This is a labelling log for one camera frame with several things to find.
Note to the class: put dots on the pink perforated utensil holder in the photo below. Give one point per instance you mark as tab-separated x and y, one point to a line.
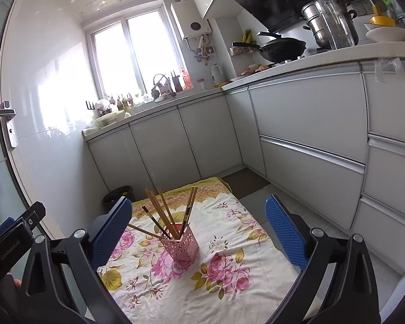
182	246

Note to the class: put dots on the window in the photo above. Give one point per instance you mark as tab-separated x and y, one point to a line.
111	60

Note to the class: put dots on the red packet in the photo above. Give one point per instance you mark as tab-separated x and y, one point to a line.
186	79

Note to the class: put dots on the white bowl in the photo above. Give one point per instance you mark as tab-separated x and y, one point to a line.
388	34

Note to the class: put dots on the floral cloth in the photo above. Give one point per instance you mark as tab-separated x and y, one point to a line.
222	293

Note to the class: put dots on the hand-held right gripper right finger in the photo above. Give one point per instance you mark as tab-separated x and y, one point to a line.
287	233

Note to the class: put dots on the clear tape strips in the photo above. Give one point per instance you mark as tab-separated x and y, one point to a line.
389	67

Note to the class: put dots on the white kitchen cabinets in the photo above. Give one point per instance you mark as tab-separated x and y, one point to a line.
307	114

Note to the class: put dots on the small glass jar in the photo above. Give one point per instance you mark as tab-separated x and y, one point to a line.
201	85

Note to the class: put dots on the dark floor mat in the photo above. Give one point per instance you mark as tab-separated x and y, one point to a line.
246	180

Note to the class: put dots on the black trash bin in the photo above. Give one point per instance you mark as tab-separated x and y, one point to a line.
118	195

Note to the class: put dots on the yellow bowl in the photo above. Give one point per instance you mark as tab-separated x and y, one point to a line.
383	21

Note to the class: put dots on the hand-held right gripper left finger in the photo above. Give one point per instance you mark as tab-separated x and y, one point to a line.
113	229

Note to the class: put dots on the person's left hand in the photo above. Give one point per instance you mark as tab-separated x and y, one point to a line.
17	282

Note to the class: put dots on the black wok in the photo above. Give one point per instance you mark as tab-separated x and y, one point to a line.
283	49

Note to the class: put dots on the dark banded chopstick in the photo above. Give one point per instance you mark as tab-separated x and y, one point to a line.
148	213

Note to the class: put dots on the small black rack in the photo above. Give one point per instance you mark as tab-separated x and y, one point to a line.
89	105

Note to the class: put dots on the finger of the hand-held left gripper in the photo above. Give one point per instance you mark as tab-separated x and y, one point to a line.
3	227
33	216

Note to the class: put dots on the dark knife block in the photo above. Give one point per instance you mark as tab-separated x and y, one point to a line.
176	82

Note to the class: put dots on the white water heater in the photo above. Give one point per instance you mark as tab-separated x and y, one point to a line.
190	20

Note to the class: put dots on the steel stockpot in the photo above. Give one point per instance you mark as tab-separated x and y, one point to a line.
334	23

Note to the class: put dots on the white countertop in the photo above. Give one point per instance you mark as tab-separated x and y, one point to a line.
324	57

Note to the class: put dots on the bunch of wooden chopsticks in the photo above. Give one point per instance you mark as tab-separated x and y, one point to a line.
152	202

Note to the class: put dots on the yellow hanging utensils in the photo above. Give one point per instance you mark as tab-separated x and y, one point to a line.
247	36

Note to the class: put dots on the pale green basin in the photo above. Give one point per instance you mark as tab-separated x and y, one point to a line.
109	118

